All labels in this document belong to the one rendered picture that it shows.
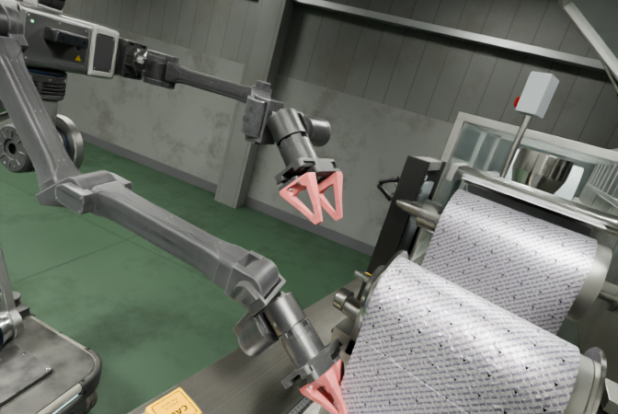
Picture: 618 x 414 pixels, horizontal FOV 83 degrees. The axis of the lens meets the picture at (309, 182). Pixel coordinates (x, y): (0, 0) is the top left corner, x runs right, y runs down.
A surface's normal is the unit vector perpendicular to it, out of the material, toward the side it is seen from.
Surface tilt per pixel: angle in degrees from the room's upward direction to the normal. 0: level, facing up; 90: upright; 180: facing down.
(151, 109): 90
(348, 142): 90
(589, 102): 90
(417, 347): 90
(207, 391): 0
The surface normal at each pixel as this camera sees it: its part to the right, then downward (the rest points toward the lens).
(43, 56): 0.91, 0.33
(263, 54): -0.32, 0.15
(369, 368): -0.57, 0.05
